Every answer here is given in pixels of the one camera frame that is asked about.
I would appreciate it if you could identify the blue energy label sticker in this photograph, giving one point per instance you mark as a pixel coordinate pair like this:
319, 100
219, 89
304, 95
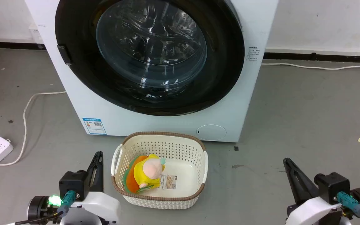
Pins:
94, 126

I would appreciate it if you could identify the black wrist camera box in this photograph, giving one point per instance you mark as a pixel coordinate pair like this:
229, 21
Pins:
331, 186
72, 184

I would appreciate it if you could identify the white front-load washing machine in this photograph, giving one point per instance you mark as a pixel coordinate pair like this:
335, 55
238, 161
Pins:
167, 125

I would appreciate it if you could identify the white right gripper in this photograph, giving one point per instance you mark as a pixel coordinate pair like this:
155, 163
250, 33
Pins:
314, 212

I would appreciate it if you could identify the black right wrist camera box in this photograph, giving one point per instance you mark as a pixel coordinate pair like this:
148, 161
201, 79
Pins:
331, 186

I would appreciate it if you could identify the paper label card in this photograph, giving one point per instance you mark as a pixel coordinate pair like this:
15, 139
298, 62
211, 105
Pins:
168, 182

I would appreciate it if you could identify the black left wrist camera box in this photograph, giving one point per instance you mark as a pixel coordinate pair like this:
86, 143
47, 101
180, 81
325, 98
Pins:
72, 184

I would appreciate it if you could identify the cream plastic laundry basket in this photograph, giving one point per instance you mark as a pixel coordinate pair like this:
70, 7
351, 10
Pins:
167, 147

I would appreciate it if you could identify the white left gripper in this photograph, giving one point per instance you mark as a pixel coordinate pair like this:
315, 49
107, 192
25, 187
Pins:
102, 206

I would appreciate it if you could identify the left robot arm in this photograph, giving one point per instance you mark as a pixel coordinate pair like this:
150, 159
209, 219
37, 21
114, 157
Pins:
39, 206

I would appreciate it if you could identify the yellow orange plush doll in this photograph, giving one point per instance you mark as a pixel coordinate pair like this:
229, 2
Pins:
145, 175

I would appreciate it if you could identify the round black glass washer door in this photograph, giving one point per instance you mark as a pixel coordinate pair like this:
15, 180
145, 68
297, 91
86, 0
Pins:
80, 81

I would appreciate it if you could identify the round white filter cover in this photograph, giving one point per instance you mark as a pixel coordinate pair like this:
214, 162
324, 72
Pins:
211, 132

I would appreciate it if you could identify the small text sticker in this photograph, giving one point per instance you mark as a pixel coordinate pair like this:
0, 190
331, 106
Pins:
252, 54

